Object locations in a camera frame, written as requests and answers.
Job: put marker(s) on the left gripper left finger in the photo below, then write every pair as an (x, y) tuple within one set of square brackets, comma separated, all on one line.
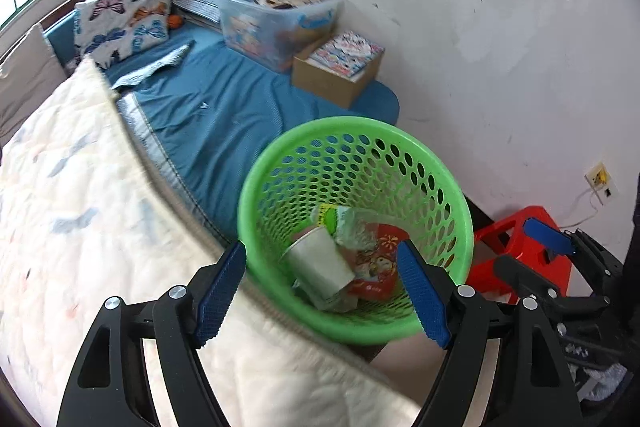
[(133, 349)]

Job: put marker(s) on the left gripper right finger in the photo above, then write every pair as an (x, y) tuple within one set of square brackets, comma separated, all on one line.
[(531, 386)]

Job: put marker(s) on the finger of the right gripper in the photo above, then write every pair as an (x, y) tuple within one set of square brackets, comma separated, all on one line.
[(555, 241)]

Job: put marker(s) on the red printed snack cup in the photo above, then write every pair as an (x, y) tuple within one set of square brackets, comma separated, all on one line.
[(375, 263)]

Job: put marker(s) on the clear plastic wrapper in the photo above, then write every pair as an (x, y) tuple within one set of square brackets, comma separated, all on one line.
[(351, 227)]

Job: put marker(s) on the white paper cup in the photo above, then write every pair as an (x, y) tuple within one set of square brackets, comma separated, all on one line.
[(316, 262)]

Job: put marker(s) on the silver foil packet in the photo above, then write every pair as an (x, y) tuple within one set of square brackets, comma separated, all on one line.
[(339, 303)]

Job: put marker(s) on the red plastic stool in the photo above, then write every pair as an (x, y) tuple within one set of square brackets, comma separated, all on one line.
[(506, 238)]

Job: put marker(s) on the cream quilted blanket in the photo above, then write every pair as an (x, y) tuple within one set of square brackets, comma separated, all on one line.
[(82, 222)]

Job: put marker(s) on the green plastic mesh basket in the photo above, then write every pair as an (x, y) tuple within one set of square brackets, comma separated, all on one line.
[(370, 185)]

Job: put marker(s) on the colourful books in box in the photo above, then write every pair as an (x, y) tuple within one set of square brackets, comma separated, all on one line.
[(346, 55)]

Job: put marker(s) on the cardboard box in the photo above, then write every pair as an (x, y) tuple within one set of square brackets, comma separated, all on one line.
[(331, 87)]

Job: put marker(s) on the blue mattress sheet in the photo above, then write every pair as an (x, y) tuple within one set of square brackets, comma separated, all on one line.
[(204, 122)]

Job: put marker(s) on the beige cushion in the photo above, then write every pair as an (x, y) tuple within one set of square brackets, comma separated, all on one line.
[(29, 75)]

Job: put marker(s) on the clear plastic storage bin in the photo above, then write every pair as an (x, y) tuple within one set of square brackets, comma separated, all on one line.
[(272, 36)]

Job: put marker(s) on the butterfly print pillow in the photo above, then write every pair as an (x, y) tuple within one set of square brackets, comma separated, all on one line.
[(111, 30)]

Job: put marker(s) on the wall power socket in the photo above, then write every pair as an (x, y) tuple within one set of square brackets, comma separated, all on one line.
[(601, 183)]

